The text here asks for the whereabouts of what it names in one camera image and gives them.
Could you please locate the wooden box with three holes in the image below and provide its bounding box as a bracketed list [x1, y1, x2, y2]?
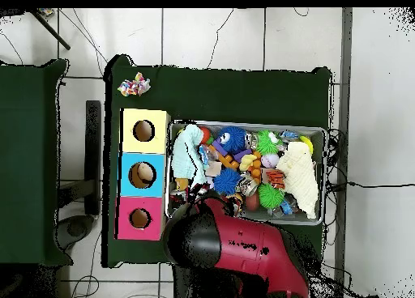
[114, 108, 172, 241]

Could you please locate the shallow clear mesh bin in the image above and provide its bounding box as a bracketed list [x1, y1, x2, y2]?
[164, 119, 327, 227]

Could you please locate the mint green cloth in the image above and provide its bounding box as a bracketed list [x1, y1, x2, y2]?
[170, 123, 208, 190]

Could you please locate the red ball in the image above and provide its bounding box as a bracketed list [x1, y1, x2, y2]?
[199, 126, 213, 146]

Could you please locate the plain blue spiky ball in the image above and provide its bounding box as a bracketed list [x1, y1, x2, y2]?
[212, 167, 242, 196]

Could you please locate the blue spiky ball with eyes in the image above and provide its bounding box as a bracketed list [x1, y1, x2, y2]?
[217, 126, 247, 155]

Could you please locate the yellow plush toy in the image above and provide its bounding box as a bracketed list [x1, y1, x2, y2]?
[238, 153, 258, 172]

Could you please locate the green spiky ball with eyes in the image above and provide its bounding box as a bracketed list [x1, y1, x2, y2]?
[255, 130, 280, 155]

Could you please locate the white baseball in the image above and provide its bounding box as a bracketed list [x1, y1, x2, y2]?
[260, 152, 280, 168]

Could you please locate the orange tiger plush toy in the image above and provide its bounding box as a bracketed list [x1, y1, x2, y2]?
[265, 168, 286, 190]

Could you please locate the plain green spiky ball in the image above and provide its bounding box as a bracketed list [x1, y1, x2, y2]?
[257, 183, 285, 210]

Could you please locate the cream knitted cloth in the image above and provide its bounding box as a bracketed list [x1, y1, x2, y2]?
[275, 141, 320, 220]

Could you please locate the black upright panel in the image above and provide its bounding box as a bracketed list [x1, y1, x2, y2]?
[84, 100, 102, 216]

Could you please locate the neighbouring dark green table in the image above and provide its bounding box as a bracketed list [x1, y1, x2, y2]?
[0, 58, 73, 267]

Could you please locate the black slanted rod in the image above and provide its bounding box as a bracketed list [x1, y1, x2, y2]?
[30, 9, 71, 51]

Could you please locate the black power cable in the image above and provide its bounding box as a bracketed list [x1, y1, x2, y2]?
[325, 180, 415, 189]

